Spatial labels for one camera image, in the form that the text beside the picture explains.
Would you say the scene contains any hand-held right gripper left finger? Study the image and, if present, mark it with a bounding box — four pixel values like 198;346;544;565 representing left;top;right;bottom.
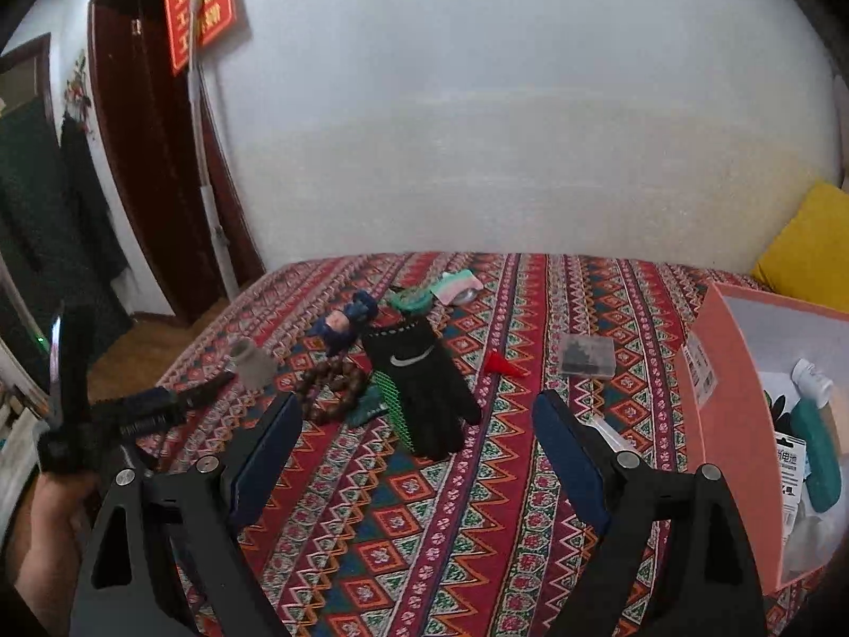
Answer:
70;391;306;637

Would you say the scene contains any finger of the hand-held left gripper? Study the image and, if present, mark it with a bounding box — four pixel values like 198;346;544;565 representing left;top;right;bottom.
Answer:
129;372;238;416
123;408;185;440

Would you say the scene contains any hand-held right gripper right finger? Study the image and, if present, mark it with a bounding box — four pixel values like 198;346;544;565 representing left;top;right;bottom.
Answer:
531;388;790;637

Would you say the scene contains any pink cardboard box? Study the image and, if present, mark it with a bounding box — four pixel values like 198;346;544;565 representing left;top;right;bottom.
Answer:
673;282;849;595

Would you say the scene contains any person's left hand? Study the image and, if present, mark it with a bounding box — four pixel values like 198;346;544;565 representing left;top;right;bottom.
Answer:
12;471;100;618

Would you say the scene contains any small grey cup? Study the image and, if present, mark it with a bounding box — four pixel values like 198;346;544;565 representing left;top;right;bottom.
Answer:
227;338;276;389

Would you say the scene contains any clear plastic case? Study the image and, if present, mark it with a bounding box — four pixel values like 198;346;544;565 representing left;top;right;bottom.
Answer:
559;333;617;376

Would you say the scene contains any small teal cloth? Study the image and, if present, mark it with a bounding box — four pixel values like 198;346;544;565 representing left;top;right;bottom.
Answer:
349;391;392;427

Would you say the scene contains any small red cone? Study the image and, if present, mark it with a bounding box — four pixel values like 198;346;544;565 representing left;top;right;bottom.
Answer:
482;350;532;379

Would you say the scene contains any printed blanket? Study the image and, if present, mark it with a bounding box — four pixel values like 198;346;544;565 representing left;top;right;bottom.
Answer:
155;251;849;637

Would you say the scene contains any black glove with green grip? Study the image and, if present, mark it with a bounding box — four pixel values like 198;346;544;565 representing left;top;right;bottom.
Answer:
361;317;483;460

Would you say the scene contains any blue toy figure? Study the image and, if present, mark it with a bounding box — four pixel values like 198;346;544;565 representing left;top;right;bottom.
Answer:
311;290;380;356

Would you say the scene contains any black and white packet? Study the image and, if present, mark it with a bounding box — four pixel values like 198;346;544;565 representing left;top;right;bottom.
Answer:
761;372;798;439

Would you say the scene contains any pink and mint pouch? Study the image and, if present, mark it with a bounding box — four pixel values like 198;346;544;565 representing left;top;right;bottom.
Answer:
430;269;482;305

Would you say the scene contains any battery pack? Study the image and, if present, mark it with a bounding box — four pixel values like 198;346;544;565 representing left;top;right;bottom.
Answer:
773;431;807;545

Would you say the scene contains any white pole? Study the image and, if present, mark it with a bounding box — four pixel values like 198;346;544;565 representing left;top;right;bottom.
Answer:
184;0;240;299

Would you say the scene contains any teal tube in box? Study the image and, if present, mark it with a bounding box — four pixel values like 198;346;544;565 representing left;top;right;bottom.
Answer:
789;394;842;513

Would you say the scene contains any white bottle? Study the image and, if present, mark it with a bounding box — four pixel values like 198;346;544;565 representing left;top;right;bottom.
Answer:
791;358;835;399

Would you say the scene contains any yellow pillow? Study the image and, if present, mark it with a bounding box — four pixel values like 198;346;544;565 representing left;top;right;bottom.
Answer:
749;180;849;314

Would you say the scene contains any wooden bead bracelet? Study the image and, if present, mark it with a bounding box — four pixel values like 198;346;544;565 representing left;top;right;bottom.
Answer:
296;361;369;424

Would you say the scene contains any dark red door frame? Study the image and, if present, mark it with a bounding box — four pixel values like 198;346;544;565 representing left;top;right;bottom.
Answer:
86;0;266;326

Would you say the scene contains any flower wall decoration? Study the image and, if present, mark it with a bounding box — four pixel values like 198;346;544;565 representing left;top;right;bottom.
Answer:
63;49;97;140

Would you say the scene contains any red wall sign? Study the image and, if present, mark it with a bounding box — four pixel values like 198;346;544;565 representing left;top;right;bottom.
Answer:
161;0;253;77

